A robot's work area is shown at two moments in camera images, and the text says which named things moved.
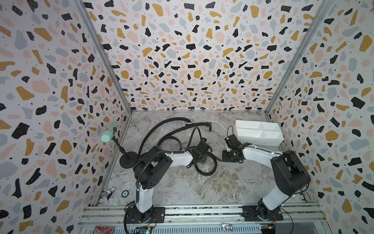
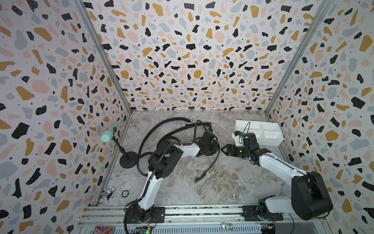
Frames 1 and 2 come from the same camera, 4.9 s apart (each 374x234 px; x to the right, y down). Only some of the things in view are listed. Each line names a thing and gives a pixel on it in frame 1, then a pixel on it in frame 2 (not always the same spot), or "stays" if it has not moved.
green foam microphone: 107,135 stays
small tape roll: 125,193 stays
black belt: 207,174 -> 215,146
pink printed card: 103,229 stays
